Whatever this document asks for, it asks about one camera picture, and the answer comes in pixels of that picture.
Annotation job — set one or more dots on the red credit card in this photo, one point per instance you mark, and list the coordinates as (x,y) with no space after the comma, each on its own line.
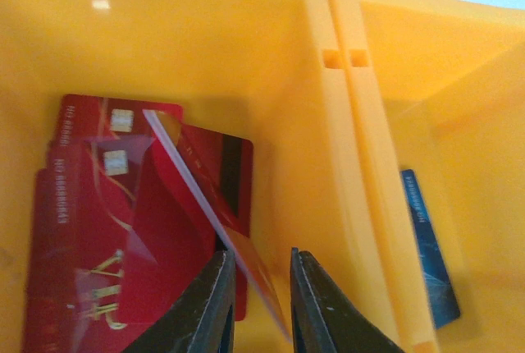
(221,221)

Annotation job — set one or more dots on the red cards in bin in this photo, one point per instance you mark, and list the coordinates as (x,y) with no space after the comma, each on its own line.
(117,235)

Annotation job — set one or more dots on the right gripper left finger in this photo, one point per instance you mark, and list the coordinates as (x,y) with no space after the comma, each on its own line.
(202,319)

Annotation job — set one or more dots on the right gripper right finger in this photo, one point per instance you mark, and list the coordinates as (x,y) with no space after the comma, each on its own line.
(323,318)

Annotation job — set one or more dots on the blue card in bin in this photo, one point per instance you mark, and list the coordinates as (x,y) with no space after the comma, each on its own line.
(442,299)

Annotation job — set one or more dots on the yellow bin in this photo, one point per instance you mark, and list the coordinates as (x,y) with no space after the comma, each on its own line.
(264,70)
(437,87)

